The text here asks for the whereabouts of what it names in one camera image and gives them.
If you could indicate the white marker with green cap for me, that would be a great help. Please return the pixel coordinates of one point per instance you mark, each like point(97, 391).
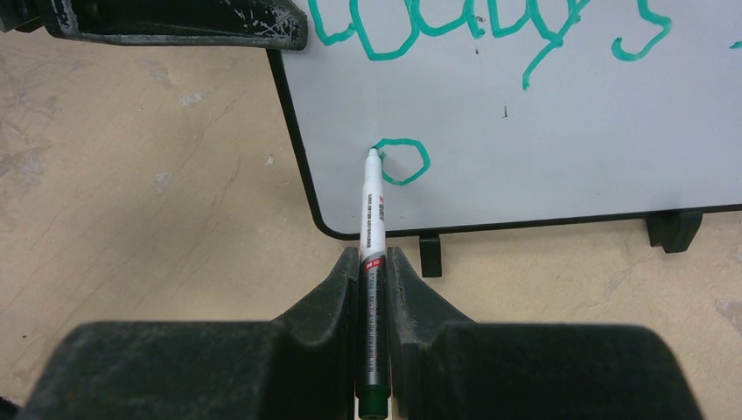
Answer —
point(372, 383)

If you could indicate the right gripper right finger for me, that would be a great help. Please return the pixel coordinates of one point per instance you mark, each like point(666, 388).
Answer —
point(445, 365)

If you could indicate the white whiteboard with black frame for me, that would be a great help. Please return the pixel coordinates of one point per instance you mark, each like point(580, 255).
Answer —
point(516, 114)

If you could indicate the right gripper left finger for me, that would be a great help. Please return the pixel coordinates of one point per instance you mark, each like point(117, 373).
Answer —
point(299, 365)

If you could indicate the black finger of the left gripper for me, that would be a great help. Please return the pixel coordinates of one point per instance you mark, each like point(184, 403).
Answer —
point(278, 25)

